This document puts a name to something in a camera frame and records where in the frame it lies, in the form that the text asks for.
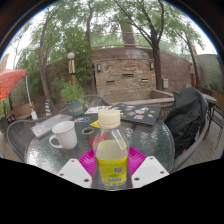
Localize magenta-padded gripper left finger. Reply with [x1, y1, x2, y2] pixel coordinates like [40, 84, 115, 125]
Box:
[57, 148, 98, 189]

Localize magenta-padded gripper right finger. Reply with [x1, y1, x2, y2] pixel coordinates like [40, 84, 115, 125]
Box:
[128, 146, 170, 189]

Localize clear bottle with yellow label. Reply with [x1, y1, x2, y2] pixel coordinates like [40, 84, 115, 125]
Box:
[92, 109, 131, 191]

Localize white ceramic mug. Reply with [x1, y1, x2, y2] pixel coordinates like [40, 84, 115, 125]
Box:
[48, 120, 78, 150]

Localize small yellow card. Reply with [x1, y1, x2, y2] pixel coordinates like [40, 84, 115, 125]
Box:
[89, 119, 101, 129]

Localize silver laptop with stickers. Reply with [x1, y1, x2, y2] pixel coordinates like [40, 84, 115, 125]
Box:
[30, 113, 74, 139]

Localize black laptop with stickers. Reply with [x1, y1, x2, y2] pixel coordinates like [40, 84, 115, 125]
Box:
[111, 102, 163, 127]

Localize white printed booklet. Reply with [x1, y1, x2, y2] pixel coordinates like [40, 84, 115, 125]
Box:
[83, 105, 114, 115]

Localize black backpack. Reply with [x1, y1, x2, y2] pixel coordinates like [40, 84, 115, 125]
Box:
[164, 87, 209, 158]

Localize blue yellow striped cone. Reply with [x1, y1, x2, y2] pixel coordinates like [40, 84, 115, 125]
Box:
[44, 99, 53, 117]

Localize green plant in teal pot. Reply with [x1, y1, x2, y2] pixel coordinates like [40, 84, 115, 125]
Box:
[59, 81, 85, 117]

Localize wooden bench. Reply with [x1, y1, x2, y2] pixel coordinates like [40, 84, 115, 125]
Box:
[9, 102, 34, 120]

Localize small round side table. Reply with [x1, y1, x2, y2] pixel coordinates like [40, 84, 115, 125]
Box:
[201, 93, 218, 108]

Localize orange patio umbrella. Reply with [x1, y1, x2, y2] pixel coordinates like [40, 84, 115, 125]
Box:
[0, 53, 28, 102]

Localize wooden lamp post, globe light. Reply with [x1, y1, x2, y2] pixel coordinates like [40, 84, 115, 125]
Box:
[66, 51, 78, 87]

